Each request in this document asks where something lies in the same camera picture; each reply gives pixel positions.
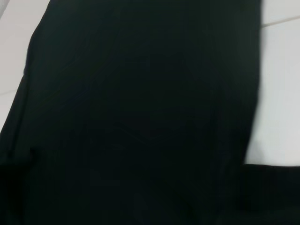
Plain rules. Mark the black shirt with FREE print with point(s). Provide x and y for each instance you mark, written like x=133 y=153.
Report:
x=140 y=117

